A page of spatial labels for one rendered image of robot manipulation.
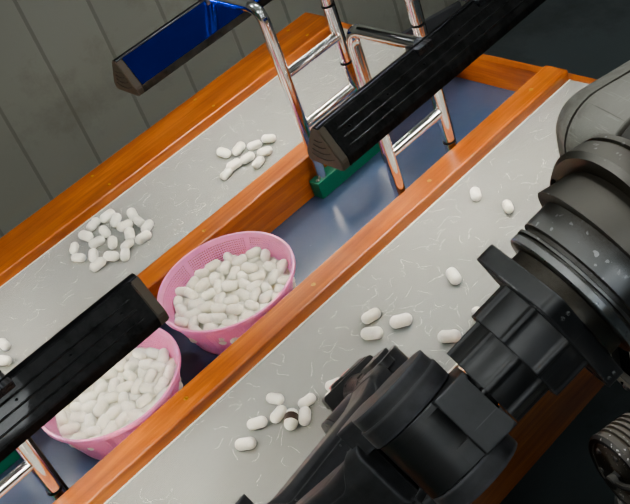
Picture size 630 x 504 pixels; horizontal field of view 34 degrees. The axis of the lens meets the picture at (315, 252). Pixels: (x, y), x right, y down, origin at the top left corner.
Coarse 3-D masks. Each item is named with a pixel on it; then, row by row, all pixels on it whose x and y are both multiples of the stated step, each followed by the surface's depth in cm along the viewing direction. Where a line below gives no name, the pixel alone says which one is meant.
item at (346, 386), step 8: (368, 360) 155; (360, 368) 154; (352, 376) 152; (344, 384) 152; (352, 384) 149; (336, 392) 152; (344, 392) 152; (328, 400) 151; (336, 400) 152; (328, 408) 152
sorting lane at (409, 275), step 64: (448, 192) 195; (512, 192) 189; (384, 256) 187; (448, 256) 181; (512, 256) 177; (320, 320) 179; (384, 320) 174; (448, 320) 170; (256, 384) 172; (320, 384) 167; (192, 448) 165; (256, 448) 161
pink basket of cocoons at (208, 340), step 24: (216, 240) 201; (240, 240) 200; (264, 240) 198; (288, 264) 194; (168, 288) 196; (288, 288) 186; (168, 312) 192; (264, 312) 181; (192, 336) 185; (216, 336) 183
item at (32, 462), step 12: (0, 372) 134; (0, 384) 131; (12, 384) 132; (0, 396) 131; (24, 444) 156; (24, 456) 157; (36, 456) 158; (24, 468) 158; (36, 468) 159; (48, 468) 161; (12, 480) 157; (48, 480) 161; (60, 480) 164; (0, 492) 156; (48, 492) 162; (60, 492) 163
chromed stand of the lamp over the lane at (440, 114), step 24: (408, 0) 182; (480, 0) 169; (360, 24) 173; (360, 48) 177; (408, 48) 164; (360, 72) 180; (432, 96) 195; (432, 120) 196; (384, 144) 189; (408, 144) 193; (456, 144) 203
